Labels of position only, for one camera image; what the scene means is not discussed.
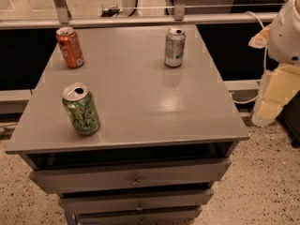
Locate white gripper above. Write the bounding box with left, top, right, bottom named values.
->
left=248, top=0, right=300, bottom=128

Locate orange red soda can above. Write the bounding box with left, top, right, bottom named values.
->
left=56, top=27, right=84, bottom=68

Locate white green soda can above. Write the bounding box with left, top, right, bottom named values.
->
left=164, top=27, right=186, bottom=68

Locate grey drawer cabinet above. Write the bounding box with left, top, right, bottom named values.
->
left=5, top=23, right=250, bottom=225

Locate bottom grey drawer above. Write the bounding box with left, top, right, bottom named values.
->
left=78, top=206, right=202, bottom=225

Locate grey drawer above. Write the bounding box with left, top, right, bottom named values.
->
left=78, top=206, right=202, bottom=225
left=29, top=157, right=232, bottom=194
left=59, top=189, right=214, bottom=214

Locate middle grey drawer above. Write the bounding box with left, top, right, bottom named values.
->
left=59, top=189, right=214, bottom=214

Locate top grey drawer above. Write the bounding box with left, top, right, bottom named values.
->
left=29, top=157, right=232, bottom=194

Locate white cable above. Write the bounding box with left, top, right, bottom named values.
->
left=232, top=10, right=269, bottom=105

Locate metal railing frame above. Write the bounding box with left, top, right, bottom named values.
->
left=0, top=0, right=287, bottom=30

